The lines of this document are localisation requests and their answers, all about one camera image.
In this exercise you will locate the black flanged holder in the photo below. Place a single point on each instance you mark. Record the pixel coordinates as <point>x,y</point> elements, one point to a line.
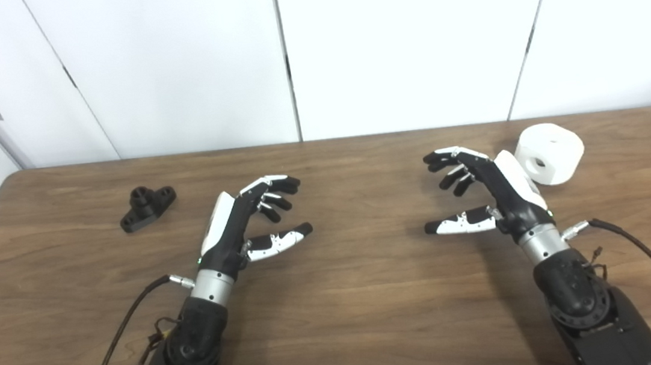
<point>145,208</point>

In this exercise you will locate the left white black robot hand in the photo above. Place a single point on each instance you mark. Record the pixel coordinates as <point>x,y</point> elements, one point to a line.
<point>226,232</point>

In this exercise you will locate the round white cylinder piece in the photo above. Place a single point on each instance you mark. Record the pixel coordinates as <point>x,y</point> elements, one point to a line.
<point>562,157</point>

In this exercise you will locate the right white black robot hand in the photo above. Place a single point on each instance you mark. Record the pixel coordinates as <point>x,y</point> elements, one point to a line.
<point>512,199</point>

